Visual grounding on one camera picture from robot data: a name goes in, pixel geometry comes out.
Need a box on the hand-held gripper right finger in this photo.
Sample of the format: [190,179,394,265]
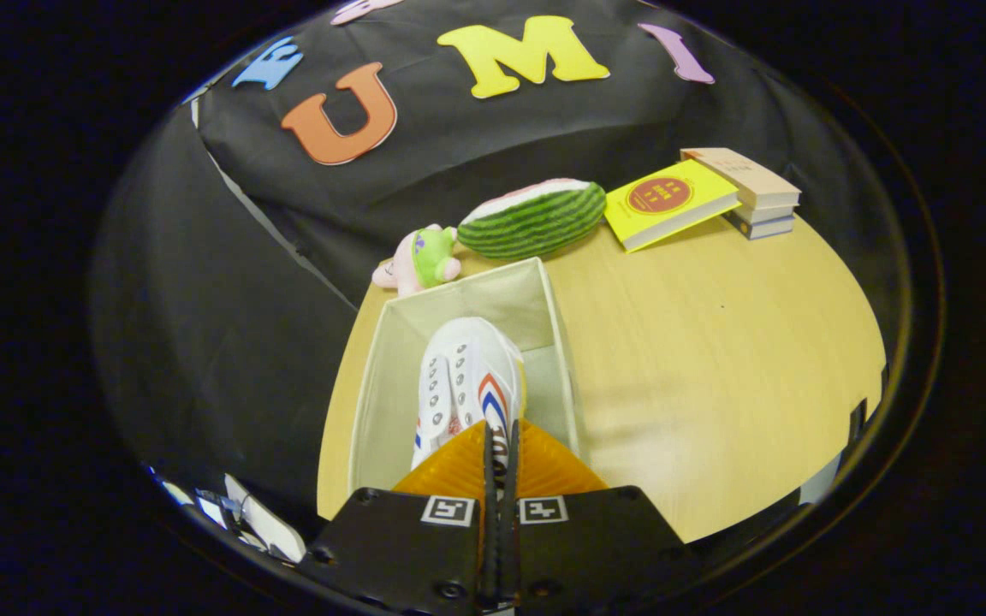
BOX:
[497,419,687,616]

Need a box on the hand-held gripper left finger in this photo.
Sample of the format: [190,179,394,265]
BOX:
[300,419,495,616]

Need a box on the cream fabric storage box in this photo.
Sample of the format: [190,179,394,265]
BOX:
[347,257,584,495]

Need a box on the white striped canvas shoe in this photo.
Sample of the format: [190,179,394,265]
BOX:
[411,317,528,501]

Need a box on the white angular object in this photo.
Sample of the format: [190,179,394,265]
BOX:
[223,473,307,564]

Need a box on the black backdrop cloth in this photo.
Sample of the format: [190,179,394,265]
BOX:
[91,0,913,514]

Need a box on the pink plush toy green hat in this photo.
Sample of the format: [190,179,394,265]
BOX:
[371,224,463,298]

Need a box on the watermelon slice plush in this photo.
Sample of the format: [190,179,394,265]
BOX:
[457,178,608,262]

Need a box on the yellow book red circle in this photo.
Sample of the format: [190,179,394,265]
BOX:
[603,159,742,254]

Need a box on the grey paperback book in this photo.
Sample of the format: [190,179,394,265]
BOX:
[728,204,796,226]
[737,214,795,241]

